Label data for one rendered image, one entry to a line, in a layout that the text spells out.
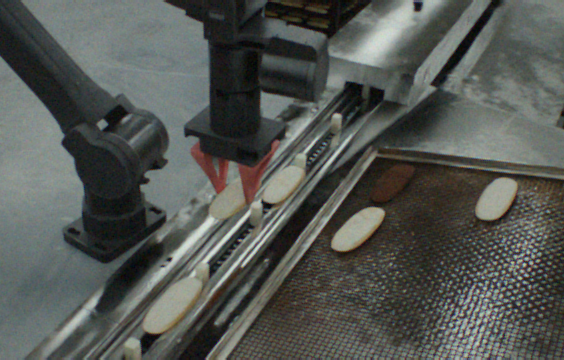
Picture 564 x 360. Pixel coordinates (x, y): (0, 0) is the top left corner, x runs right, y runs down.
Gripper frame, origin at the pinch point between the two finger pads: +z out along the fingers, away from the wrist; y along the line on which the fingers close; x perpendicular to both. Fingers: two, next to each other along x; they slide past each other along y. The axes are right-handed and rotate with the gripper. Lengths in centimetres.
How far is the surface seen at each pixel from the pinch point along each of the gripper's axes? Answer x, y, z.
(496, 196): 15.2, 28.1, 0.8
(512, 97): 67, 22, 13
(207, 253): -3.0, -2.4, 8.5
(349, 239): 1.5, 14.4, 3.1
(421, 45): 57, 6, 2
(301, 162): 20.1, -0.1, 7.3
